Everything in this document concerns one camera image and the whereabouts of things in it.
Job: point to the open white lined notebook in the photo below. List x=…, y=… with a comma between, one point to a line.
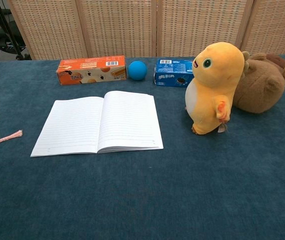
x=127, y=120

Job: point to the blue ball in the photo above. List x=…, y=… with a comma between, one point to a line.
x=137, y=70

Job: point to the blue Oreo cookie box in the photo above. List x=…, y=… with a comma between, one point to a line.
x=170, y=72

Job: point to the dark blue tablecloth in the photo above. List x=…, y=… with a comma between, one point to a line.
x=142, y=190

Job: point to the orange biscuit box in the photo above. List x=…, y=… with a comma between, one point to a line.
x=87, y=72

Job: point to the yellow plush toy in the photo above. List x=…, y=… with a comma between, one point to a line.
x=215, y=85

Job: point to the wooden woven folding screen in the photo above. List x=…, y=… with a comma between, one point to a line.
x=122, y=27

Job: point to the brown plush capybara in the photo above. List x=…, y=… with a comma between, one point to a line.
x=260, y=87

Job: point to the black tripod stand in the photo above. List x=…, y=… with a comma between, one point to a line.
x=10, y=30

